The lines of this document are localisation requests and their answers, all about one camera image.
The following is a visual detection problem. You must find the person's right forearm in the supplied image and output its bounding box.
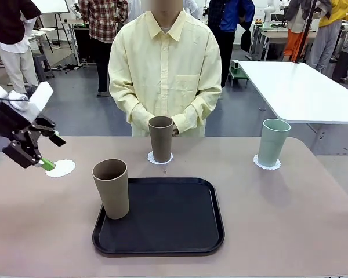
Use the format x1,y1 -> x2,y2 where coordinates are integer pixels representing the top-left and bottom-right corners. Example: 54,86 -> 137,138
109,86 -> 151,136

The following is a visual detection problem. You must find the tan plastic cup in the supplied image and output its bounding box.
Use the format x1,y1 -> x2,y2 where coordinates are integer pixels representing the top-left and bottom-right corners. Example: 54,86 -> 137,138
92,158 -> 131,220

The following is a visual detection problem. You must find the dark brown plastic cup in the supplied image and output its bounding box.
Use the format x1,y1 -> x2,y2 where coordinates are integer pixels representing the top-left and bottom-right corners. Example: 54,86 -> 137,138
147,116 -> 175,163

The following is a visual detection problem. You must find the mint green plastic cup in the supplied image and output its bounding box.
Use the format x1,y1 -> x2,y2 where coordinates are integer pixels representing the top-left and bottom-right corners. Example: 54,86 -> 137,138
258,118 -> 292,167

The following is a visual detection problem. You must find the whiteboard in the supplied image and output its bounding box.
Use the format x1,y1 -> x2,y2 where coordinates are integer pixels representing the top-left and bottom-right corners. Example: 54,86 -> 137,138
34,0 -> 70,14

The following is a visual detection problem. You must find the person in white trousers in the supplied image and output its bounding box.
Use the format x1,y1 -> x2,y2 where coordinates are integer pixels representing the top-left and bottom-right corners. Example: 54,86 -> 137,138
0,0 -> 46,95

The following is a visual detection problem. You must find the person in orange trousers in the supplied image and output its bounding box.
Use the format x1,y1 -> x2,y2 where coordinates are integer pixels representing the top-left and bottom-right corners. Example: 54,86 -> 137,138
283,0 -> 320,63

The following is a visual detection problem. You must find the grey step stool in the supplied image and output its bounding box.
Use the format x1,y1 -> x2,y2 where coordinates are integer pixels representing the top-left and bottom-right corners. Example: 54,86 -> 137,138
32,53 -> 55,82

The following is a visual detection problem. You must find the person in plaid shirt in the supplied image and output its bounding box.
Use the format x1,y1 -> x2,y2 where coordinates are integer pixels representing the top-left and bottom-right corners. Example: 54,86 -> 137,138
78,0 -> 130,97

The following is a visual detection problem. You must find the black plastic serving tray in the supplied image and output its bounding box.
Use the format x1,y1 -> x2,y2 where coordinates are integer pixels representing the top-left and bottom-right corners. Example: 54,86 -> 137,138
92,177 -> 226,258

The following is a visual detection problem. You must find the person in yellow jacket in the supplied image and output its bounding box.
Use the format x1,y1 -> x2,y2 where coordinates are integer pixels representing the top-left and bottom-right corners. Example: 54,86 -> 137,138
307,0 -> 348,73

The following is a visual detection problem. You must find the person in blue jacket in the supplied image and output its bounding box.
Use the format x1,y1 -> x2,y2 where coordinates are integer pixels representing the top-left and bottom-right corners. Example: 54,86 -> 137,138
207,0 -> 256,89

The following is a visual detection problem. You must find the person in yellow shirt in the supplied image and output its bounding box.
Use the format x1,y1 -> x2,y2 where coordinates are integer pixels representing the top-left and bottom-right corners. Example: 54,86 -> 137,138
108,0 -> 223,137

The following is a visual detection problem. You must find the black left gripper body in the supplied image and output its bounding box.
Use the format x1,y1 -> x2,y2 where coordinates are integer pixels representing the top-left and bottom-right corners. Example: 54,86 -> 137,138
0,101 -> 32,143

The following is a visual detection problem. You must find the person's left forearm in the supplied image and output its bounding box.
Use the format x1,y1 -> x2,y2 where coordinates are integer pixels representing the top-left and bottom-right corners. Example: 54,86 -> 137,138
172,86 -> 221,136

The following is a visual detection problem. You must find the black stand pole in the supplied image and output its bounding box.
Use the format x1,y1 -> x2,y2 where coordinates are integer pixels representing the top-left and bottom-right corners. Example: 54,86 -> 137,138
295,0 -> 318,63

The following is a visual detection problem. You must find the green bench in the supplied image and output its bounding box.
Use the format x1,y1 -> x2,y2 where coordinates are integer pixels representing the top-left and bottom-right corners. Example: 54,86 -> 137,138
227,65 -> 249,87

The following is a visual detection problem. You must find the white scalloped paper coaster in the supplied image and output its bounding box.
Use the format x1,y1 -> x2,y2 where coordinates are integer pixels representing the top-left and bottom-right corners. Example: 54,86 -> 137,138
45,159 -> 76,179
253,153 -> 282,171
147,151 -> 175,166

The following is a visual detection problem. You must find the black hanging bag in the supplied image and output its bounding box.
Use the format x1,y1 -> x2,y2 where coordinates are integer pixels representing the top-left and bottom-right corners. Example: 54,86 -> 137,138
240,28 -> 252,52

